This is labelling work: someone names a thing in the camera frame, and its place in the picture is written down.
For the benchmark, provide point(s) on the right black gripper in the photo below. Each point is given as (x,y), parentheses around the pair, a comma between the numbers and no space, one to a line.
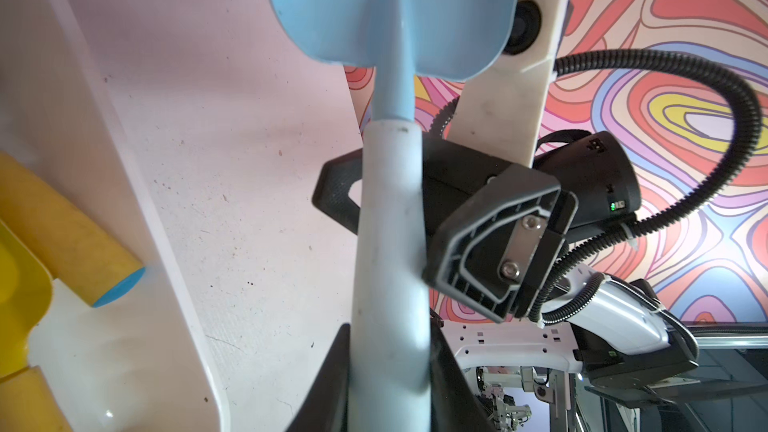
(496,229)

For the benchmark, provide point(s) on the green shovel yellow handle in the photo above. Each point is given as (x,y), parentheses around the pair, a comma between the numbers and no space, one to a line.
(73,248)

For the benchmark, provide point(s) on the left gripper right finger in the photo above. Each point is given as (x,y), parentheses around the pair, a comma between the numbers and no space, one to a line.
(453,406)

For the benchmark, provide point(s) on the white storage box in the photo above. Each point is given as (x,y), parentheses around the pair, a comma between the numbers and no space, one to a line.
(140,363)

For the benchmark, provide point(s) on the light blue shovel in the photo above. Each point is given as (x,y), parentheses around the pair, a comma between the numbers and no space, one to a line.
(453,40)

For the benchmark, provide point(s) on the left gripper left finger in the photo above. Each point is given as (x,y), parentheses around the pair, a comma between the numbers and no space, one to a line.
(325,406)

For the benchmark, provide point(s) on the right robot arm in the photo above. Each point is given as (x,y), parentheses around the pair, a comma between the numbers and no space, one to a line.
(624,338)

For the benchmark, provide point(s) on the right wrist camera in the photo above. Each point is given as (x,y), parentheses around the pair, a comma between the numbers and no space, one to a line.
(500,111)

